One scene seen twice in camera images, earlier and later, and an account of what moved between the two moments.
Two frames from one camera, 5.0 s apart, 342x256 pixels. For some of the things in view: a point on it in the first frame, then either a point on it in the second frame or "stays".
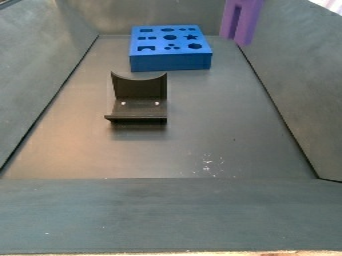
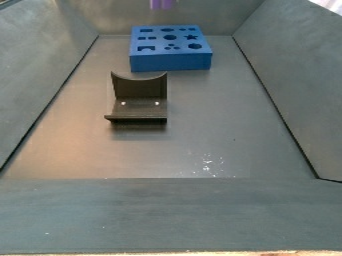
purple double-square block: [239, 20] -> [160, 4]
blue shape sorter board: [168, 48] stays
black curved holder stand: [139, 100] stays
